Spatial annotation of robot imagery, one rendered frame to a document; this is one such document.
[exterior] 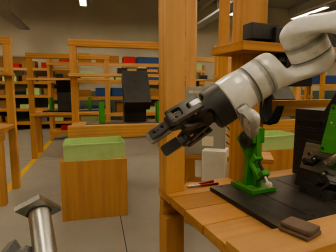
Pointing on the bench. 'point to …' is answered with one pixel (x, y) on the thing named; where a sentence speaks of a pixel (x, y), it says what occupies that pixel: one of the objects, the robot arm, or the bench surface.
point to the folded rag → (300, 228)
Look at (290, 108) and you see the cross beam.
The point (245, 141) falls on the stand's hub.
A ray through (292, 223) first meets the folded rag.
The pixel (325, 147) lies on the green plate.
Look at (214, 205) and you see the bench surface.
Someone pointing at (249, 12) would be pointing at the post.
